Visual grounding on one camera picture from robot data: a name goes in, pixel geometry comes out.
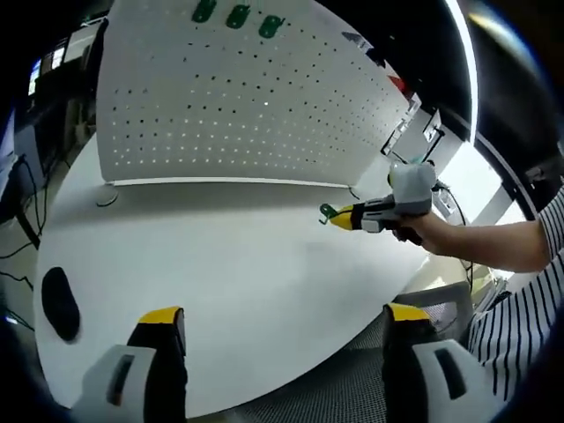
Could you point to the green hook assembly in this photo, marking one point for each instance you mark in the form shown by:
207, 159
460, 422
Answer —
203, 11
325, 209
269, 26
235, 17

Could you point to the white perforated mounting plate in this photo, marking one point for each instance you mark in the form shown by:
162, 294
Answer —
247, 110

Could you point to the black computer mouse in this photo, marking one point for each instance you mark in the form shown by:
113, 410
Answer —
61, 308

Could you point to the person's right hand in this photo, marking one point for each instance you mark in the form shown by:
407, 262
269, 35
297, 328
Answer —
429, 233

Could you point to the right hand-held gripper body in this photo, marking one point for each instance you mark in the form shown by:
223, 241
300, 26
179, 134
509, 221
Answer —
412, 185

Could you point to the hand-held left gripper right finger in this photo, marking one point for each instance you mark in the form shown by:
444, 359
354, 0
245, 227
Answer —
410, 352

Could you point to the ceiling light strip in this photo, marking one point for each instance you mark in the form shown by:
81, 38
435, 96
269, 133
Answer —
467, 61

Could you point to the person's arm, striped sleeve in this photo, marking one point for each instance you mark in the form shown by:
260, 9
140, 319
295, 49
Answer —
520, 317

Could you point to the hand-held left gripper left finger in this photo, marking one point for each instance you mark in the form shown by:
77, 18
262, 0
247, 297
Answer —
150, 361

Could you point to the grey mesh office chair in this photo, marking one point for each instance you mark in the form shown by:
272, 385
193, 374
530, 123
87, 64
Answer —
449, 299

